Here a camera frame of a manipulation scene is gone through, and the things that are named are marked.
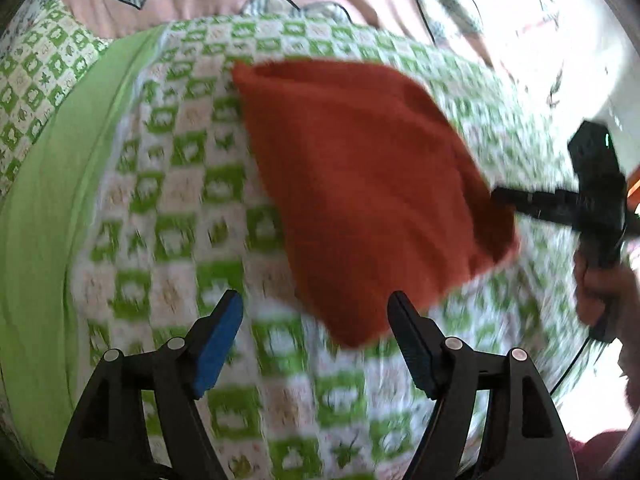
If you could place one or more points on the orange knitted sweater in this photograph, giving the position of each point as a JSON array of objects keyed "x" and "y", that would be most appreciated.
[{"x": 360, "y": 185}]

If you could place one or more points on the person's right hand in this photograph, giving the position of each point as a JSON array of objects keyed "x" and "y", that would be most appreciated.
[{"x": 590, "y": 285}]

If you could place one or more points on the green checkered blanket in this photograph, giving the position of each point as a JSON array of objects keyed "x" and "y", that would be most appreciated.
[{"x": 175, "y": 210}]

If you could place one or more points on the green checkered pillow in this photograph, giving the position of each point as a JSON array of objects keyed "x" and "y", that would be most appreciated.
[{"x": 40, "y": 75}]

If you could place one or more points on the dark pink cloth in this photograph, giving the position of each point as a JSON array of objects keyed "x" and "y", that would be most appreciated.
[{"x": 602, "y": 452}]

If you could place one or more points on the floral bed sheet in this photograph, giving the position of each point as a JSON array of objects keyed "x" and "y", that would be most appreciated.
[{"x": 27, "y": 20}]

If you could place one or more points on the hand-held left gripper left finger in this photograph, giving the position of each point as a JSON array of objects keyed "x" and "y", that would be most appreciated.
[{"x": 220, "y": 345}]

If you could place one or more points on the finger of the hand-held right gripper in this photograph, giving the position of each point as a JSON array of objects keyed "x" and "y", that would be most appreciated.
[{"x": 535, "y": 205}]

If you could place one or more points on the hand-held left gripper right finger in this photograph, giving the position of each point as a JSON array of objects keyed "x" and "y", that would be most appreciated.
[{"x": 415, "y": 346}]

